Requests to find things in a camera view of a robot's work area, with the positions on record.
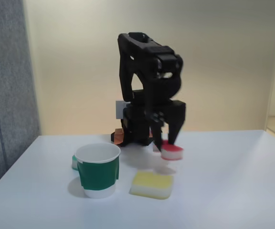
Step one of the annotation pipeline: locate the red and white sponge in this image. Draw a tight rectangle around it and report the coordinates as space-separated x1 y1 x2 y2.
152 140 184 161

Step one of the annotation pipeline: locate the grey white box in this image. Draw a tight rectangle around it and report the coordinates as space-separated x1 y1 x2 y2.
115 100 129 119

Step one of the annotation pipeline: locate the yellow and white sponge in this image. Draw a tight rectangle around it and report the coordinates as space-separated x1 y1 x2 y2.
130 170 174 200

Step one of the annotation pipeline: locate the white paper cup green tape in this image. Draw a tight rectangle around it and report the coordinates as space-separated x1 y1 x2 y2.
74 142 122 199

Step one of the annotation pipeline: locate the green and white sponge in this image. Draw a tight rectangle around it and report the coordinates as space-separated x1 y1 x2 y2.
71 154 80 171

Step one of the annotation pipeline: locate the grey fabric partition panel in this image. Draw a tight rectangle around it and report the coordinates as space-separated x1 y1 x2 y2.
0 0 42 197

